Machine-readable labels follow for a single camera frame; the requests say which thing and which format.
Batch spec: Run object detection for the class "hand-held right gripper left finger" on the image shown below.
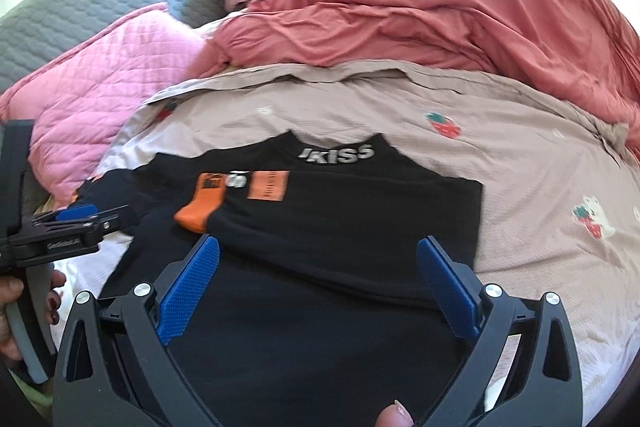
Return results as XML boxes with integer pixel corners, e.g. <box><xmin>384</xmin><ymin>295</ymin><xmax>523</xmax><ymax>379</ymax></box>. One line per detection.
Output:
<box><xmin>52</xmin><ymin>233</ymin><xmax>251</xmax><ymax>427</ymax></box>

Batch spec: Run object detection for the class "person's right hand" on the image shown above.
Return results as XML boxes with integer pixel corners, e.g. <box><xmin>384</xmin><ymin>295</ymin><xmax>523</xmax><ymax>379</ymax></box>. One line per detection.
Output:
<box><xmin>375</xmin><ymin>399</ymin><xmax>416</xmax><ymax>427</ymax></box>

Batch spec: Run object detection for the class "beige strawberry print blanket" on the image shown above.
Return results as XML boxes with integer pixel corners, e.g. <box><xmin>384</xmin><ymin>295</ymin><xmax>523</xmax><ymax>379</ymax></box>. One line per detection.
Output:
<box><xmin>50</xmin><ymin>62</ymin><xmax>640</xmax><ymax>427</ymax></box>

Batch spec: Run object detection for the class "coral red duvet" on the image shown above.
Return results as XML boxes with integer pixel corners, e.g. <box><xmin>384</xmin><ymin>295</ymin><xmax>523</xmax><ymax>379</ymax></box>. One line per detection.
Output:
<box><xmin>192</xmin><ymin>0</ymin><xmax>640</xmax><ymax>128</ymax></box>

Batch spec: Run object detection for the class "person's left hand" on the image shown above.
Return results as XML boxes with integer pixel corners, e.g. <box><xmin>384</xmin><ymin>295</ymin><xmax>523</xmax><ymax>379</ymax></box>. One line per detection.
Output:
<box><xmin>0</xmin><ymin>269</ymin><xmax>68</xmax><ymax>360</ymax></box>

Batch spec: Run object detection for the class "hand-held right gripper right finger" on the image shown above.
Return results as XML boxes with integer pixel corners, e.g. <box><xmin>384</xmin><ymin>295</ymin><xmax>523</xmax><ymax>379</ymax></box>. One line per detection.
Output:
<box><xmin>416</xmin><ymin>235</ymin><xmax>585</xmax><ymax>427</ymax></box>

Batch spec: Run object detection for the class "pink quilted pillow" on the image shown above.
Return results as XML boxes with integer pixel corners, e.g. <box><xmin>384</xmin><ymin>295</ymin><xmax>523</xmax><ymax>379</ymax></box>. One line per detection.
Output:
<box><xmin>0</xmin><ymin>2</ymin><xmax>211</xmax><ymax>210</ymax></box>

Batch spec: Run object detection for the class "black shirt with orange patches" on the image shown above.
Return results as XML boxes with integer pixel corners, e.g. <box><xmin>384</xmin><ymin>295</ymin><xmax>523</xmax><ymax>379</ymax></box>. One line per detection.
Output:
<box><xmin>75</xmin><ymin>132</ymin><xmax>483</xmax><ymax>427</ymax></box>

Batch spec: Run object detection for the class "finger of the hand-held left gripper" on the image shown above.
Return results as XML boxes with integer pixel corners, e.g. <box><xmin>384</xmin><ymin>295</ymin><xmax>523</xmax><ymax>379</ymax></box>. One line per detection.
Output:
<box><xmin>30</xmin><ymin>202</ymin><xmax>138</xmax><ymax>238</ymax></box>
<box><xmin>0</xmin><ymin>229</ymin><xmax>101</xmax><ymax>268</ymax></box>

